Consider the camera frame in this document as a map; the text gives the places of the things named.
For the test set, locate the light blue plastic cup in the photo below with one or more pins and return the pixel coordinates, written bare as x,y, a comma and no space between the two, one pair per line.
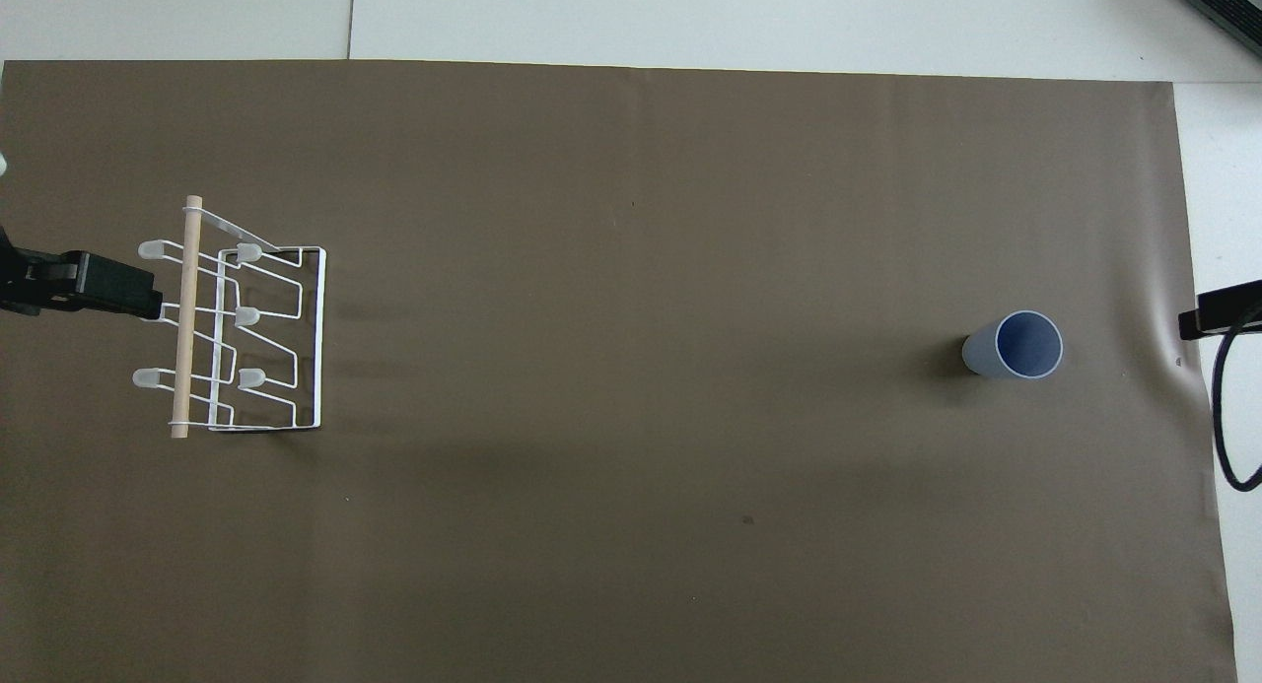
1029,344

